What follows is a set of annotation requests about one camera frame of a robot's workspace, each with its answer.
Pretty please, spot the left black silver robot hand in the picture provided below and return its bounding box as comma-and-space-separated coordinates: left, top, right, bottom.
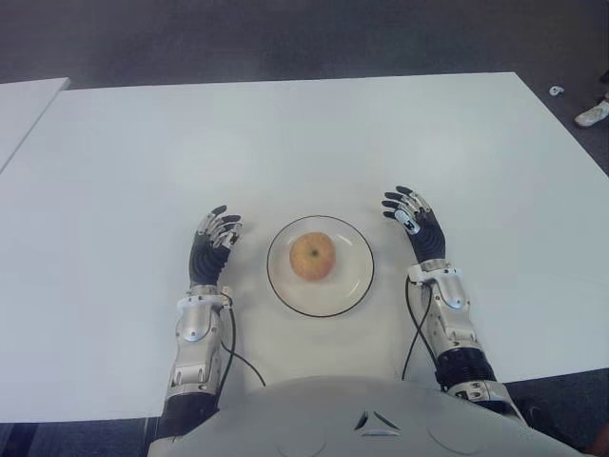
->
188, 205, 245, 289

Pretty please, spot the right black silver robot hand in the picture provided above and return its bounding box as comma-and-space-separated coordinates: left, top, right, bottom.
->
380, 185, 448, 266

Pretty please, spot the yellow red apple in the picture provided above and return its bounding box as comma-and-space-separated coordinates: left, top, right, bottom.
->
289, 231, 338, 280

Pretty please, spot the white plate with black rim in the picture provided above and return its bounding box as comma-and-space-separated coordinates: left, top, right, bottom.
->
265, 215, 375, 316

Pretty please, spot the grey robot torso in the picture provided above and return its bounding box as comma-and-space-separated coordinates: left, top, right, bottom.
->
145, 374, 580, 457

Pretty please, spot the white sneaker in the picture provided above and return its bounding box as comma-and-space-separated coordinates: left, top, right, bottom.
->
574, 100, 609, 128

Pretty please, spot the white table with grey edge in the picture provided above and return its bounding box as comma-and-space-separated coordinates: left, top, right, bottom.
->
0, 76, 71, 173

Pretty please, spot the black cable of right wrist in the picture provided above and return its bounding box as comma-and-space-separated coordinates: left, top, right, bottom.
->
402, 278, 437, 382

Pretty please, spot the black cable of wrist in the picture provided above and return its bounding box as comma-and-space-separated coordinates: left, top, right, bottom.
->
402, 278, 437, 382
218, 294, 266, 387

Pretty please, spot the black cable of left wrist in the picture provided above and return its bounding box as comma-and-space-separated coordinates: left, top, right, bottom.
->
218, 294, 266, 387

